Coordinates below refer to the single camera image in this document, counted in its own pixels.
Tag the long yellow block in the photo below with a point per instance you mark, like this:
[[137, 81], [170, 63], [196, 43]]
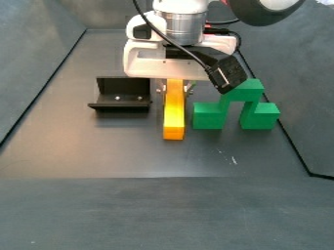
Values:
[[174, 122]]

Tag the black angle bracket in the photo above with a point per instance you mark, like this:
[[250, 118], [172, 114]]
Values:
[[121, 92]]

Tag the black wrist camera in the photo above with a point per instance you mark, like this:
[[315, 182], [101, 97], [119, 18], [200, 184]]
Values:
[[226, 74]]

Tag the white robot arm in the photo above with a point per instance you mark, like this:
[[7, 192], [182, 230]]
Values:
[[223, 12]]

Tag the green stepped arch block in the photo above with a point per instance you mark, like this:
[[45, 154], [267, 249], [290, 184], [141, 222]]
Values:
[[258, 115]]

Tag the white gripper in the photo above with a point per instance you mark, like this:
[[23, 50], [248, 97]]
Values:
[[151, 58]]

